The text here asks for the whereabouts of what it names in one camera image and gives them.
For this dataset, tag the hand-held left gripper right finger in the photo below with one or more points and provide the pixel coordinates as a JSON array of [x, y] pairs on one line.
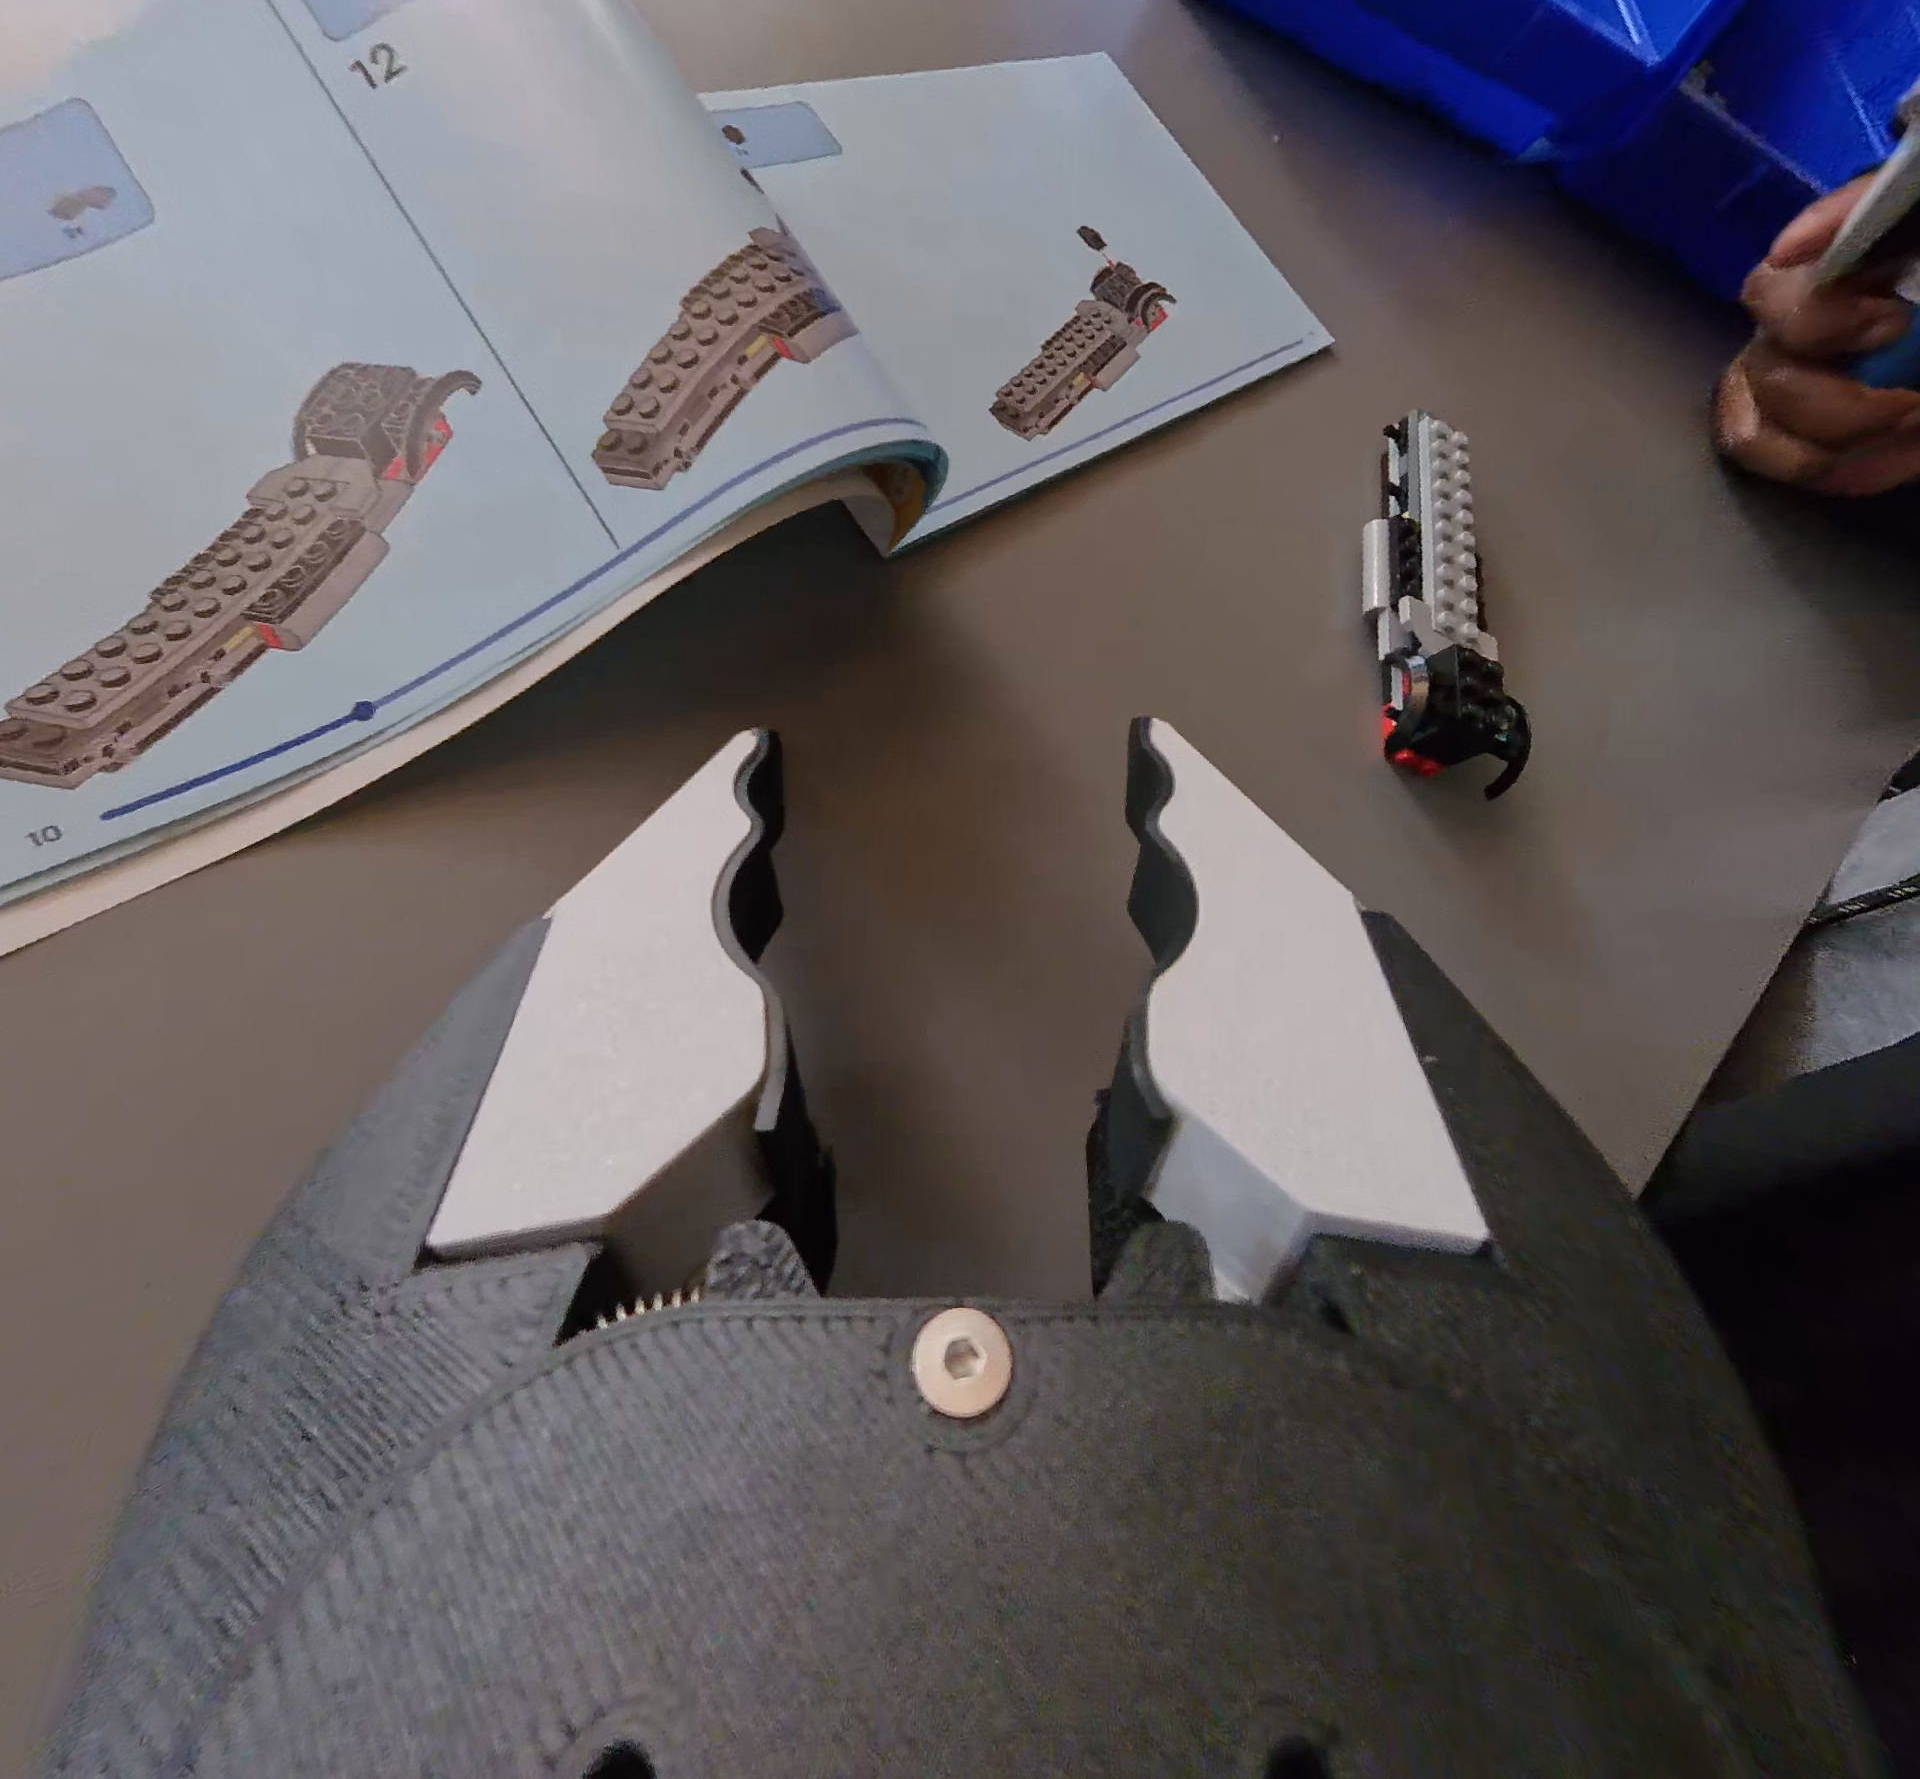
[[1306, 1061]]

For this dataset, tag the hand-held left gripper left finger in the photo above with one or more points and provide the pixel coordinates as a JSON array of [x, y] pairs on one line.
[[602, 1061]]

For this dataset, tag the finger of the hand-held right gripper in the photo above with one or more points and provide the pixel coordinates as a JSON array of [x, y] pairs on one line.
[[1883, 203]]

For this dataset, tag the grey and black brick model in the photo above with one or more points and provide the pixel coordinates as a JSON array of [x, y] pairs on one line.
[[1433, 534]]

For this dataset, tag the person's right hand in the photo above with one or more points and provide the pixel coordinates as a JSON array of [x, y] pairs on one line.
[[1800, 414]]

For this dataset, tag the light blue instruction booklet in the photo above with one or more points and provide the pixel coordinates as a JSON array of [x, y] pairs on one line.
[[196, 385]]

